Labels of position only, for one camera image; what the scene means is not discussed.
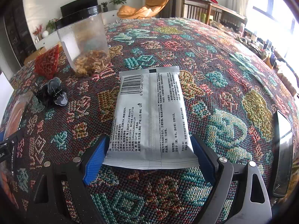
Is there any red mesh pouch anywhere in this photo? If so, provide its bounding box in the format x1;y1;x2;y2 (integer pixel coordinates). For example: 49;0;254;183
34;45;59;80

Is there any white snack packet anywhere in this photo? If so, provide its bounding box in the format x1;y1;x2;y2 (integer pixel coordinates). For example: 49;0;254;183
103;66;199;170

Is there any phone case package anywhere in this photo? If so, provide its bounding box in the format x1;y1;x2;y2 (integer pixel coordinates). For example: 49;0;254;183
4;91;33;140

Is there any white cardboard box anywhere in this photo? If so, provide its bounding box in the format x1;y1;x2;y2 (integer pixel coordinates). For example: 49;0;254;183
0;72;14;122

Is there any black smartphone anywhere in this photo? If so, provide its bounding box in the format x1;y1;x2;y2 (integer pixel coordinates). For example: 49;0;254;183
270;110;293;198

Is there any black hair claw clip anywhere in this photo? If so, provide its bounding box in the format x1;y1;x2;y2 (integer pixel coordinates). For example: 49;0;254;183
30;77;68;108

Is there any colourful woven tablecloth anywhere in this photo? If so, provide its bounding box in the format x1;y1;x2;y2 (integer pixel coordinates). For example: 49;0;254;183
1;18;298;223

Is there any red flower vase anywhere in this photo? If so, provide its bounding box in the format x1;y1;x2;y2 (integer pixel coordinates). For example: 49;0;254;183
33;24;43;43

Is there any dark display cabinet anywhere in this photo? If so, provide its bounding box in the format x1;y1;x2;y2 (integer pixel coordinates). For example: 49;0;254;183
4;0;36;66

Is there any leafy plant red pot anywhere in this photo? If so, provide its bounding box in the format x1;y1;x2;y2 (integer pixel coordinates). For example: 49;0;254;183
45;18;58;32

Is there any clear jar black lid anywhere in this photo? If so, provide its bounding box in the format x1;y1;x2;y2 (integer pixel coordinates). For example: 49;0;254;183
55;6;111;77

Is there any black flat television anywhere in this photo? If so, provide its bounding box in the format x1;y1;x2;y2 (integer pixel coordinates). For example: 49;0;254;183
60;0;98;17

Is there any small potted plant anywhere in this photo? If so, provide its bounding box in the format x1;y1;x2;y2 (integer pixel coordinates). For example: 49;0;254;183
101;1;108;13

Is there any green potted plant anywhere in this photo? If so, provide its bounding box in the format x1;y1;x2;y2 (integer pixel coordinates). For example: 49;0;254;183
109;0;127;10

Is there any orange rocking lounge chair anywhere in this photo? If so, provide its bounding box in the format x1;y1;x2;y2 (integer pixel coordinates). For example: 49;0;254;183
117;0;169;19

